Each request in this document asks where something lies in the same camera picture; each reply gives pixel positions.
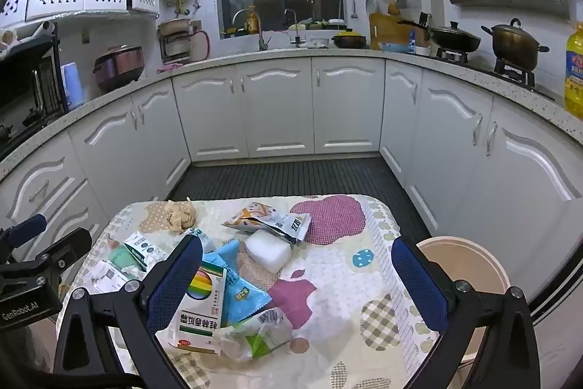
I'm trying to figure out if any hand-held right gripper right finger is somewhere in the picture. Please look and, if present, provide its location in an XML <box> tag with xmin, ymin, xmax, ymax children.
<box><xmin>391</xmin><ymin>236</ymin><xmax>541</xmax><ymax>389</ymax></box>

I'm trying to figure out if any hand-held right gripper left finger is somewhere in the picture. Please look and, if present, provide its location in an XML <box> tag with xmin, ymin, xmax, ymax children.
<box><xmin>54</xmin><ymin>235</ymin><xmax>204</xmax><ymax>389</ymax></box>

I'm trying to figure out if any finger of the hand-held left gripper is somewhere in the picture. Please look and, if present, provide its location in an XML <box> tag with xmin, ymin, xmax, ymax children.
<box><xmin>0</xmin><ymin>214</ymin><xmax>47</xmax><ymax>251</ymax></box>
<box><xmin>20</xmin><ymin>227</ymin><xmax>94</xmax><ymax>280</ymax></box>

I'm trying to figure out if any white milk carton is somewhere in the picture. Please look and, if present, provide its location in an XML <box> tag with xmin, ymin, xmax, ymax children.
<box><xmin>123</xmin><ymin>231</ymin><xmax>168</xmax><ymax>272</ymax></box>

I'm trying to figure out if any beige plastic bucket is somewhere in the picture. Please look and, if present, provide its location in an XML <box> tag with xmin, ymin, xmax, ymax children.
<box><xmin>416</xmin><ymin>236</ymin><xmax>512</xmax><ymax>374</ymax></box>

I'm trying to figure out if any blue snack packet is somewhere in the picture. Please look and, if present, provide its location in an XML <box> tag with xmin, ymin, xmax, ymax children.
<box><xmin>201</xmin><ymin>238</ymin><xmax>273</xmax><ymax>326</ymax></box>

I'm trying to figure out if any rainbow medicine box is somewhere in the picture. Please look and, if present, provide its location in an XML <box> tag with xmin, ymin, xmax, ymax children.
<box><xmin>168</xmin><ymin>260</ymin><xmax>228</xmax><ymax>356</ymax></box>

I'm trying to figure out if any white printed wrapper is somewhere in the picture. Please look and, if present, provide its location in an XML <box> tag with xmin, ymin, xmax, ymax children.
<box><xmin>86</xmin><ymin>260</ymin><xmax>130</xmax><ymax>295</ymax></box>

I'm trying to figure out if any green packet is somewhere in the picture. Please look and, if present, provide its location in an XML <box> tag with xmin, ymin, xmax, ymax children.
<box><xmin>108</xmin><ymin>247</ymin><xmax>140</xmax><ymax>280</ymax></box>

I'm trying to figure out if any crumpled brown paper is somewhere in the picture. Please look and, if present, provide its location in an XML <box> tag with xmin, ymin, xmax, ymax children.
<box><xmin>165</xmin><ymin>199</ymin><xmax>200</xmax><ymax>235</ymax></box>

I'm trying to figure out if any printed patchwork tablecloth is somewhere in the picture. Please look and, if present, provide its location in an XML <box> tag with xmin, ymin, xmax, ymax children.
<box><xmin>57</xmin><ymin>194</ymin><xmax>446</xmax><ymax>389</ymax></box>

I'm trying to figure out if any orange white snack wrapper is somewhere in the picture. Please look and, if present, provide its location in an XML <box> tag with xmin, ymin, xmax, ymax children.
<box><xmin>222</xmin><ymin>202</ymin><xmax>275</xmax><ymax>234</ymax></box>

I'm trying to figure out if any clear green plastic wrapper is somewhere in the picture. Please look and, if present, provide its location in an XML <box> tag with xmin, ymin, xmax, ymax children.
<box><xmin>213</xmin><ymin>306</ymin><xmax>293</xmax><ymax>363</ymax></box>

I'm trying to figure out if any white foam block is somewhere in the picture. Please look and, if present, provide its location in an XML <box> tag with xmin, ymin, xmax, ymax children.
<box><xmin>245</xmin><ymin>229</ymin><xmax>293</xmax><ymax>274</ymax></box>

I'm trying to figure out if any black countertop oven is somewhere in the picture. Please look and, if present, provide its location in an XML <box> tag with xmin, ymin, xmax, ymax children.
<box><xmin>0</xmin><ymin>22</ymin><xmax>70</xmax><ymax>149</ymax></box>

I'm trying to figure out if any stack of blue cups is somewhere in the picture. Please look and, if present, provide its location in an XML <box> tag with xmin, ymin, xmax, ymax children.
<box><xmin>60</xmin><ymin>61</ymin><xmax>87</xmax><ymax>110</ymax></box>

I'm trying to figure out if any dark ribbed floor mat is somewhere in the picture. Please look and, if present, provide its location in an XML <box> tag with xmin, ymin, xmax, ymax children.
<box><xmin>166</xmin><ymin>156</ymin><xmax>432</xmax><ymax>242</ymax></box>

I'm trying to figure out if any brown rice cooker pot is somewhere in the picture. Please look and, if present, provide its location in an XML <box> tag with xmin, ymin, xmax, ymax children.
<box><xmin>93</xmin><ymin>44</ymin><xmax>146</xmax><ymax>94</ymax></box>

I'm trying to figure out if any row of white cabinet doors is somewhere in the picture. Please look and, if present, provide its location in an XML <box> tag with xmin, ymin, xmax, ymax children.
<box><xmin>0</xmin><ymin>54</ymin><xmax>583</xmax><ymax>326</ymax></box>

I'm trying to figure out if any gas stove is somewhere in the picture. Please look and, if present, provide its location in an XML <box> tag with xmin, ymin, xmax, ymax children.
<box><xmin>434</xmin><ymin>47</ymin><xmax>557</xmax><ymax>99</ymax></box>

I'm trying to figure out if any blue bowl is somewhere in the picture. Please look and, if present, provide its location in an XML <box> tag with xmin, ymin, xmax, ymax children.
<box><xmin>377</xmin><ymin>41</ymin><xmax>413</xmax><ymax>54</ymax></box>

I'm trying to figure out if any black wok with lid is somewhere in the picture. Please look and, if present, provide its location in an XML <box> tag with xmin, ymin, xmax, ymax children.
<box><xmin>398</xmin><ymin>20</ymin><xmax>482</xmax><ymax>53</ymax></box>

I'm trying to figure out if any beige clay pot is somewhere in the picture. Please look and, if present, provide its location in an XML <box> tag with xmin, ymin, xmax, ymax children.
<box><xmin>157</xmin><ymin>17</ymin><xmax>192</xmax><ymax>40</ymax></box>

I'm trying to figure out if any yellow lidded pot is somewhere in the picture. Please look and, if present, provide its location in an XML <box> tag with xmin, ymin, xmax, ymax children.
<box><xmin>331</xmin><ymin>28</ymin><xmax>368</xmax><ymax>50</ymax></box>

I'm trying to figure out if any wooden cutting board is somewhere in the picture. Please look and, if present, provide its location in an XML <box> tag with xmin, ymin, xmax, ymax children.
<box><xmin>368</xmin><ymin>12</ymin><xmax>413</xmax><ymax>51</ymax></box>

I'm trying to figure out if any brown stockpot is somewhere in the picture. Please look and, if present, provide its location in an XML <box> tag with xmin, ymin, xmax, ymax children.
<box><xmin>481</xmin><ymin>17</ymin><xmax>551</xmax><ymax>72</ymax></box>

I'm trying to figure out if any curved metal faucet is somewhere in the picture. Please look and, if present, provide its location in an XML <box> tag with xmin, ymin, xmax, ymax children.
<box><xmin>232</xmin><ymin>9</ymin><xmax>270</xmax><ymax>52</ymax></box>

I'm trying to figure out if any yellow cooking oil bottle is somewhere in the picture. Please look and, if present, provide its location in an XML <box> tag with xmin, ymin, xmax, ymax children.
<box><xmin>563</xmin><ymin>22</ymin><xmax>583</xmax><ymax>121</ymax></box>

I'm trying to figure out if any small metal faucet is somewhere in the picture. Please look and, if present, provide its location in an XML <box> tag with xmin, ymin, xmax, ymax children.
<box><xmin>284</xmin><ymin>8</ymin><xmax>304</xmax><ymax>48</ymax></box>

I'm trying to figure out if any red hose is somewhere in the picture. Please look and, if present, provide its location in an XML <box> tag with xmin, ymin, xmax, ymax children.
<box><xmin>190</xmin><ymin>29</ymin><xmax>211</xmax><ymax>60</ymax></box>

